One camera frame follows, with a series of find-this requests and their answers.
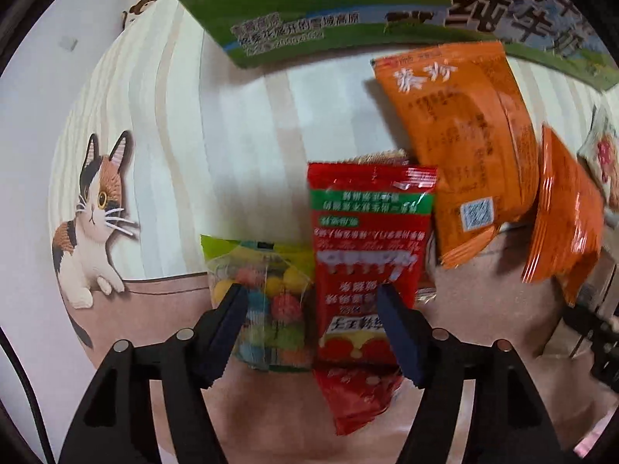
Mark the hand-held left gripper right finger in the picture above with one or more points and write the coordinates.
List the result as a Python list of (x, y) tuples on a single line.
[(399, 333)]

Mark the tan snack packet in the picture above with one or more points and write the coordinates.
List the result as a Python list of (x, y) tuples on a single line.
[(382, 156)]

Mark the striped cat-print mat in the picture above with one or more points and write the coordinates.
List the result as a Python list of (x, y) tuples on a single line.
[(232, 130)]

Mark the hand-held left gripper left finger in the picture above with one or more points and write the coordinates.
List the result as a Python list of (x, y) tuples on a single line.
[(231, 321)]

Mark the red snack packet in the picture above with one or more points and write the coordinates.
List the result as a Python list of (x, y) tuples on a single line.
[(367, 232)]

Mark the white flower-print snack packet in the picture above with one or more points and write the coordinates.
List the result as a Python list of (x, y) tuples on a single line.
[(604, 154)]

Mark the large orange snack packet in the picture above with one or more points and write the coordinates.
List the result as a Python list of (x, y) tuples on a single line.
[(459, 130)]

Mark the green blue milk carton box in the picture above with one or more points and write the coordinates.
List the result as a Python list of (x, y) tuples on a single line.
[(300, 5)]

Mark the colourful candy ball bag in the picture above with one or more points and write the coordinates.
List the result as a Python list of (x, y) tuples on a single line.
[(280, 299)]

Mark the small orange snack packet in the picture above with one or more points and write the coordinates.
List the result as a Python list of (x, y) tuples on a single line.
[(561, 212)]

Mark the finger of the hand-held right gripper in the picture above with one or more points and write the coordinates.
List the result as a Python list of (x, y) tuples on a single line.
[(607, 365), (587, 321)]

